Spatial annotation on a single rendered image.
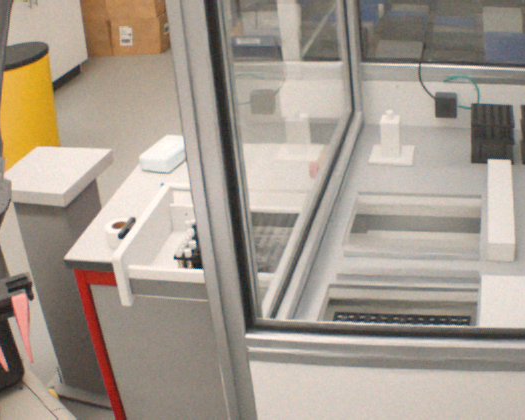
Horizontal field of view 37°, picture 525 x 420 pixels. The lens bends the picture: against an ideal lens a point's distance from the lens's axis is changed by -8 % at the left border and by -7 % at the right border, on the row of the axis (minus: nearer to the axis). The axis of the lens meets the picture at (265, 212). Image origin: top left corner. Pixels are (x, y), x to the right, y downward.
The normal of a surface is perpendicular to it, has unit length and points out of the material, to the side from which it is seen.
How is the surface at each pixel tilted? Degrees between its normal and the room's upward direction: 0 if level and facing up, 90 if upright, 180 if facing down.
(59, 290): 90
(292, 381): 90
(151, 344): 90
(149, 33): 89
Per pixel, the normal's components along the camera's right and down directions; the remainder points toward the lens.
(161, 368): -0.24, 0.48
